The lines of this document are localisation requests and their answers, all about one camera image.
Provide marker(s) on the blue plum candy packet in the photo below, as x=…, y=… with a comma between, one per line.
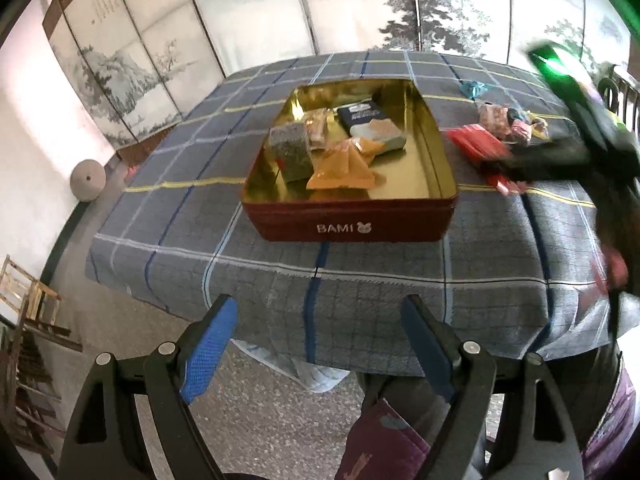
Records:
x=472, y=89

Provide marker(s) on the small light wooden chair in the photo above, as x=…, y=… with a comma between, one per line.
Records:
x=35, y=295

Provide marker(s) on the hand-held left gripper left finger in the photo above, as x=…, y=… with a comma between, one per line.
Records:
x=207, y=355

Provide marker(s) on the large clear fried snack packet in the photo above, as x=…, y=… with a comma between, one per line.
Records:
x=372, y=129

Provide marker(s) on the dark wooden chair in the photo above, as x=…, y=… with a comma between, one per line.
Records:
x=625, y=92

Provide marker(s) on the dark blue snack packet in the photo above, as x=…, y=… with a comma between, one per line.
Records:
x=360, y=112

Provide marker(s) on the red snack packet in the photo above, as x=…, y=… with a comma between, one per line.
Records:
x=472, y=142

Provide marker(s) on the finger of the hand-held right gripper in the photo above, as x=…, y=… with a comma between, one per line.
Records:
x=540, y=160

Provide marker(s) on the orange snack packet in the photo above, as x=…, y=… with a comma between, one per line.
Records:
x=340, y=170

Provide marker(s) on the person's purple patterned clothing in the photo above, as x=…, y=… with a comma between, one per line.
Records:
x=380, y=445

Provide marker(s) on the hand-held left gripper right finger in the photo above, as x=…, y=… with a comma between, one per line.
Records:
x=425, y=350

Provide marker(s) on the dark grey snack packet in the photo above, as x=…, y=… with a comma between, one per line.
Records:
x=292, y=152

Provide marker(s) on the pink candy packet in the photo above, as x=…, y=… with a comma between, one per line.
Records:
x=492, y=116

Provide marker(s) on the round grey disc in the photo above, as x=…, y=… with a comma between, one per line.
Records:
x=87, y=180

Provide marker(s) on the silver snack packet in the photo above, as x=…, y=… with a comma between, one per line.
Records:
x=395, y=144

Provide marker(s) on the painted folding screen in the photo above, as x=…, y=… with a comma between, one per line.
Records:
x=300, y=5

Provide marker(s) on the yellow candy packet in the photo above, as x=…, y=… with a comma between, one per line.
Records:
x=539, y=130

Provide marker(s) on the red tin box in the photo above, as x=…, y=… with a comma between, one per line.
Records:
x=350, y=220

